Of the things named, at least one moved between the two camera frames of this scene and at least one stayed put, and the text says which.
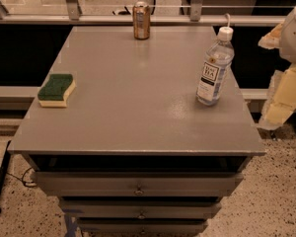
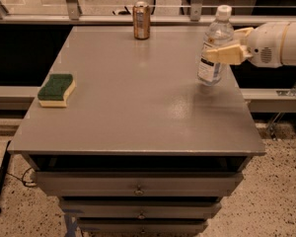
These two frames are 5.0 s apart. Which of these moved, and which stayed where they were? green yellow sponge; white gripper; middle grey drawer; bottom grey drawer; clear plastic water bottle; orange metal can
Moved: clear plastic water bottle; white gripper
Stayed: bottom grey drawer; middle grey drawer; orange metal can; green yellow sponge
